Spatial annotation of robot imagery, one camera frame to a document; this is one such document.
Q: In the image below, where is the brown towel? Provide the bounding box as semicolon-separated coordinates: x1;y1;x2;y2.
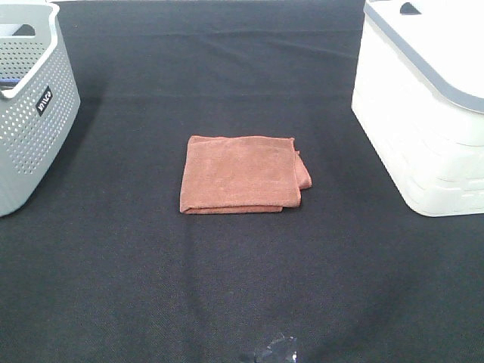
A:
179;135;312;214

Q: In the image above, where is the black table cloth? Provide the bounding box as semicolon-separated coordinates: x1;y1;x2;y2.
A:
1;1;483;362

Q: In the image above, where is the clear tape piece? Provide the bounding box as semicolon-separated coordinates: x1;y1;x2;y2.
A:
253;334;298;363

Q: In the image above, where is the white plastic basket grey rim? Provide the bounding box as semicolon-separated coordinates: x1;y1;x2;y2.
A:
352;1;483;216

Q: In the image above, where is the grey perforated plastic basket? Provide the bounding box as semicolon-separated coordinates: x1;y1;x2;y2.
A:
1;1;80;216

